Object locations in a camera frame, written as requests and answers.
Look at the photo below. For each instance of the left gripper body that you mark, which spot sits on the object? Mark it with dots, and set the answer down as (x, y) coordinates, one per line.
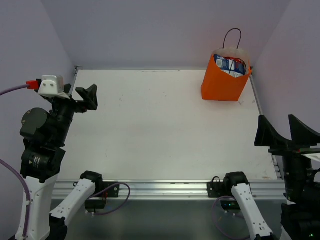
(74, 104)

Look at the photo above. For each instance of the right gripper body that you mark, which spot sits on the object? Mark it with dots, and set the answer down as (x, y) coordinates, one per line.
(293, 152)

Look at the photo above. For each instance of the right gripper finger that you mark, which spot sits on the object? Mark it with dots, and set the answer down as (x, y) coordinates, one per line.
(301, 134)
(267, 136)

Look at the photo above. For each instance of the blue snack packet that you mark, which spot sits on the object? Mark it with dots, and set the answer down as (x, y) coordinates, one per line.
(235, 67)

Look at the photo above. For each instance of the orange paper bag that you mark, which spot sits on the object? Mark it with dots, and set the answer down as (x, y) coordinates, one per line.
(220, 86)

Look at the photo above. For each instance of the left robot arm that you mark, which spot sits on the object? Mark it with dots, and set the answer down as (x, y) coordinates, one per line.
(44, 134)

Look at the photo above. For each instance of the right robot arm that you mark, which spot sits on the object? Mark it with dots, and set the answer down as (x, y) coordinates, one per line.
(300, 215)

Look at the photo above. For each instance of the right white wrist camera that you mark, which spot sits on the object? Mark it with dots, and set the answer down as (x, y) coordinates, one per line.
(313, 156)

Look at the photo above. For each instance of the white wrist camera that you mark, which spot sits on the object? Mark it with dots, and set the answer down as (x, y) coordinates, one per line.
(313, 156)
(52, 86)

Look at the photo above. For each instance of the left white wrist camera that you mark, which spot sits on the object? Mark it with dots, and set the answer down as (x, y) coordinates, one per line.
(52, 86)

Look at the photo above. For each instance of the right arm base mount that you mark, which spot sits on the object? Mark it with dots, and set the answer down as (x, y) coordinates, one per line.
(216, 189)

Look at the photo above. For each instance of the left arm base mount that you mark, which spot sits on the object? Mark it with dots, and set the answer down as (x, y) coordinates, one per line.
(98, 201)

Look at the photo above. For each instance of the aluminium rail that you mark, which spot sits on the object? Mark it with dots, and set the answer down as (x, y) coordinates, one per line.
(197, 190)

